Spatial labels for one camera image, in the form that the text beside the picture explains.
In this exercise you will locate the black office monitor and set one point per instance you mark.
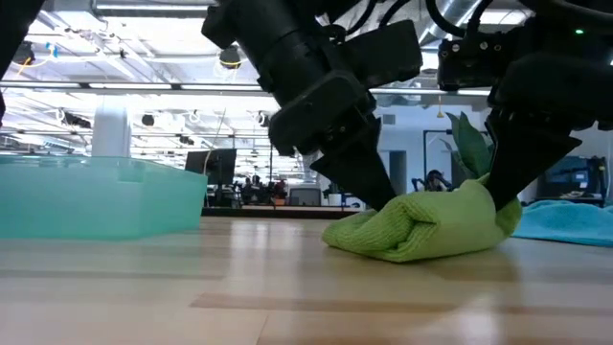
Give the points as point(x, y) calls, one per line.
point(218, 165)

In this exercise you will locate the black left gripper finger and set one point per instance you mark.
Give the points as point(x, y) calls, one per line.
point(369, 167)

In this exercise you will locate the white building pillar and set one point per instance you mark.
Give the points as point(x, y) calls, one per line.
point(110, 134)

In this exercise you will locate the green plant in white pot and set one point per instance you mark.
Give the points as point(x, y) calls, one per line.
point(471, 144)

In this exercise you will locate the green microfiber towel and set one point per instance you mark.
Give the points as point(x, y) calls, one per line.
point(421, 230)

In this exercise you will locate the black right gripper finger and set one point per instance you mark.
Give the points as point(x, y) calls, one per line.
point(522, 153)

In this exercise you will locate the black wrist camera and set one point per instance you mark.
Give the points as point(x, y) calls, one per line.
point(469, 62)
point(383, 52)

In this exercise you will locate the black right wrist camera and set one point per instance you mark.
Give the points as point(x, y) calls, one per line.
point(469, 62)

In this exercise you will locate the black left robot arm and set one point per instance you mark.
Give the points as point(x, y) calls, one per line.
point(268, 33)

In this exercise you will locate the blue microfiber towel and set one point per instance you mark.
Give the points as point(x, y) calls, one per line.
point(565, 223)

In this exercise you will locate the teal translucent plastic basket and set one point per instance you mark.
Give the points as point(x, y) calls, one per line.
point(96, 201)

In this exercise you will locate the small cactus in white pot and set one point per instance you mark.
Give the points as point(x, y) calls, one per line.
point(334, 199)

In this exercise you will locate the black wall television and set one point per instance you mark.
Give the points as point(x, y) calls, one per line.
point(574, 175)

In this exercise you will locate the small black ceiling lamp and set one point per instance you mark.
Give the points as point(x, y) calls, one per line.
point(147, 120)

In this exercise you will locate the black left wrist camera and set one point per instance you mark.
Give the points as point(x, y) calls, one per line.
point(383, 52)

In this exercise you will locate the person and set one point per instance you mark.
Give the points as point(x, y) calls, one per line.
point(433, 179)

